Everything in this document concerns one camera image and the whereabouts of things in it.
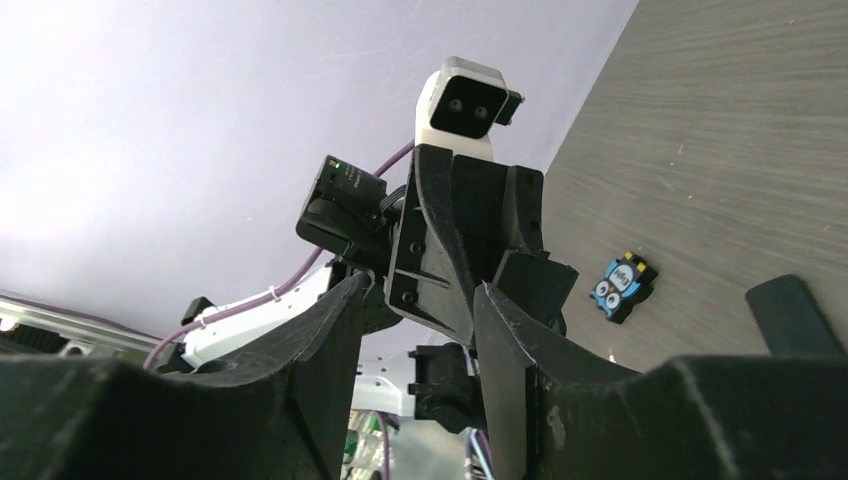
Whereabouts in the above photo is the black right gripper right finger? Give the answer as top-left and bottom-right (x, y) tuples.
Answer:
(474, 284), (847, 479)

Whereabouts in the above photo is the blue robot face toy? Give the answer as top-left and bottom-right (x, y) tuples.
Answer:
(588, 251), (658, 324)

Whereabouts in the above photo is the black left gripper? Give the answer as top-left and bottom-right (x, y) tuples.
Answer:
(385, 144), (544, 345)

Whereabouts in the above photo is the black battery cover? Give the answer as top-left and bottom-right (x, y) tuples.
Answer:
(745, 274), (847, 356)

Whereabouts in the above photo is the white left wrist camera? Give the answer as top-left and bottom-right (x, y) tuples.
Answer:
(413, 56), (525, 162)

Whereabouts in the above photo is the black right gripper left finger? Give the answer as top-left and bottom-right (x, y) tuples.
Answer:
(1, 274), (365, 479)

